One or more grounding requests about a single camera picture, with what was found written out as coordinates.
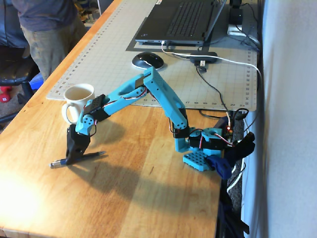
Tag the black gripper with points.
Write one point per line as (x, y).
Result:
(76, 146)

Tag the black ballpoint pen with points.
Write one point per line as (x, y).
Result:
(95, 155)

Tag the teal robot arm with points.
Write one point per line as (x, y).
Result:
(168, 96)

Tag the white ceramic mug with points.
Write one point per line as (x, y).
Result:
(79, 95)

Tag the blue plastic floor object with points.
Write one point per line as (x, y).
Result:
(37, 81)

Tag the red dumbbell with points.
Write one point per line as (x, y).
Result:
(3, 99)

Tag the gridded cutting mat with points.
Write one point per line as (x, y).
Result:
(111, 62)

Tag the black office chair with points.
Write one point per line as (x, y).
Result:
(15, 67)

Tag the black computer mouse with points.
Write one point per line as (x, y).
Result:
(147, 60)

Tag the standing person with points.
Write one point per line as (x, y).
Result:
(49, 15)

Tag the dark blue table clamp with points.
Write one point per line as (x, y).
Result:
(220, 166)

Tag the black USB hub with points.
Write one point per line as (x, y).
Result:
(203, 57)

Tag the dark grey laptop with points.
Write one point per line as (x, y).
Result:
(185, 17)

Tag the black power adapter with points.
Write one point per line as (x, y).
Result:
(236, 15)

